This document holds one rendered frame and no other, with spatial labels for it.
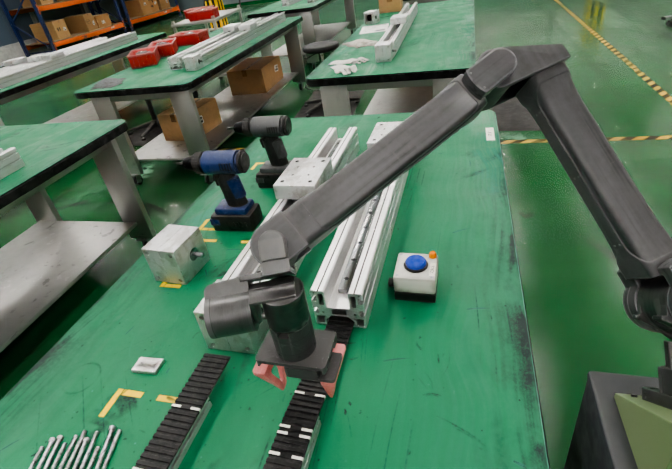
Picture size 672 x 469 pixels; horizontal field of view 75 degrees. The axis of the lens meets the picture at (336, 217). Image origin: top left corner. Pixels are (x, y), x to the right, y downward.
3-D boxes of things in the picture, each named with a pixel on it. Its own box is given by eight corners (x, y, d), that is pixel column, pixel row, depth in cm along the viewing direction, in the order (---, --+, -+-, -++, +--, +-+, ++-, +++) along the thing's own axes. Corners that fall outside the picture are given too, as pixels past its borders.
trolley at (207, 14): (233, 95, 531) (209, 5, 478) (192, 99, 542) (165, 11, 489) (259, 73, 616) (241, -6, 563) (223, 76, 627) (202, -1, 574)
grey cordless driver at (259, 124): (297, 188, 133) (282, 120, 121) (238, 189, 138) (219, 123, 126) (304, 177, 139) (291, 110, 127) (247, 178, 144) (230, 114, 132)
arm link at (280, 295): (303, 294, 52) (301, 265, 57) (246, 305, 52) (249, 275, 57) (312, 334, 56) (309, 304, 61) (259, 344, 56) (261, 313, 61)
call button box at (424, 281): (435, 303, 84) (435, 278, 81) (386, 299, 87) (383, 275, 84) (438, 276, 91) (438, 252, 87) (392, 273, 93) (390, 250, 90)
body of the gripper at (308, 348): (273, 333, 66) (263, 297, 62) (338, 340, 63) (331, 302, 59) (257, 368, 61) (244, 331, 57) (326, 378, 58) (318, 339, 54)
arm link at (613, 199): (560, 12, 59) (528, 54, 68) (471, 52, 58) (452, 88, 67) (757, 319, 51) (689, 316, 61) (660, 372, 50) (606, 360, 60)
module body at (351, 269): (366, 328, 81) (362, 294, 77) (316, 323, 84) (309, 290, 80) (414, 149, 145) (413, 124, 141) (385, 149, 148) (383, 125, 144)
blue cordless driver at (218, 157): (257, 232, 115) (236, 157, 103) (191, 231, 120) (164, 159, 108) (267, 217, 121) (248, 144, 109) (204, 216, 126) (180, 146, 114)
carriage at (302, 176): (318, 209, 109) (313, 185, 106) (278, 208, 112) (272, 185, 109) (334, 179, 122) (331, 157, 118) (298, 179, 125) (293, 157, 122)
